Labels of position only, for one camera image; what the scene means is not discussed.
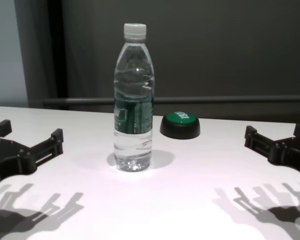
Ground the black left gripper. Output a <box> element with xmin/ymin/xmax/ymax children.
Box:
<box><xmin>0</xmin><ymin>119</ymin><xmax>65</xmax><ymax>186</ymax></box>

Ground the clear water bottle green label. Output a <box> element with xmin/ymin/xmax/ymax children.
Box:
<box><xmin>113</xmin><ymin>23</ymin><xmax>155</xmax><ymax>172</ymax></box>

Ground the green button black base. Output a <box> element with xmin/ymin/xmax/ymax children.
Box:
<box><xmin>159</xmin><ymin>110</ymin><xmax>201</xmax><ymax>140</ymax></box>

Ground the thin grey horizontal rail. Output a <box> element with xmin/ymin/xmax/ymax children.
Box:
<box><xmin>42</xmin><ymin>96</ymin><xmax>300</xmax><ymax>106</ymax></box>

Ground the black vertical frame post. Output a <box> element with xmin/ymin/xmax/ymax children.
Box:
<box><xmin>47</xmin><ymin>0</ymin><xmax>69</xmax><ymax>111</ymax></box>

